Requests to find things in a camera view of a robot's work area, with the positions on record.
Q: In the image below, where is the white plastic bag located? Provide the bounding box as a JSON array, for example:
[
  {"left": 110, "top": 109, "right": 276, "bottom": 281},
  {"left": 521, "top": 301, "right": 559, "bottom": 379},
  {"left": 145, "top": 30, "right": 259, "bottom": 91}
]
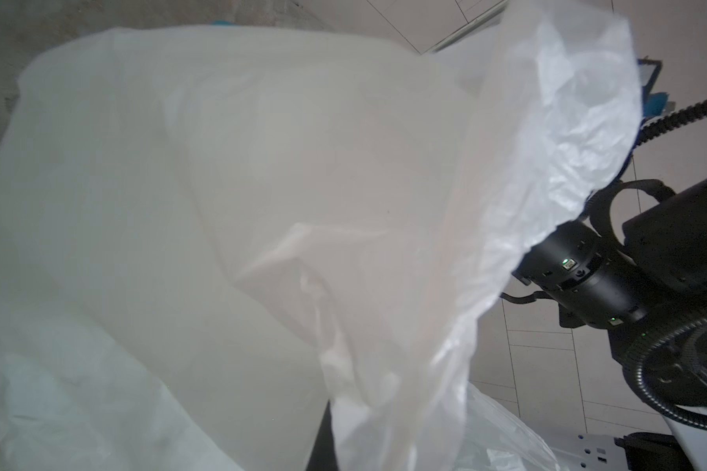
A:
[{"left": 0, "top": 1, "right": 642, "bottom": 470}]

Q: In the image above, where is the right black corrugated cable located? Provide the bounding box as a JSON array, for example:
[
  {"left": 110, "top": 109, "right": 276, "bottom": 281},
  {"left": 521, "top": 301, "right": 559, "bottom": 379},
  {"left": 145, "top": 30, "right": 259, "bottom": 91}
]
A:
[{"left": 632, "top": 90, "right": 707, "bottom": 148}]

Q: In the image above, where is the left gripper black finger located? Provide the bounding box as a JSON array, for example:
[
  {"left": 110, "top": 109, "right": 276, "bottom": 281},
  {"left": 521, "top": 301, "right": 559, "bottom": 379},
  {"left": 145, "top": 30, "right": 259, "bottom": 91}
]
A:
[{"left": 306, "top": 402, "right": 339, "bottom": 471}]

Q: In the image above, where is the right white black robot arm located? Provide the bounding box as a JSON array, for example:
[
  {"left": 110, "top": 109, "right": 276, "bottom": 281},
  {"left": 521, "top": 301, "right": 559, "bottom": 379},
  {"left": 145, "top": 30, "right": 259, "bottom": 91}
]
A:
[{"left": 514, "top": 179, "right": 707, "bottom": 470}]

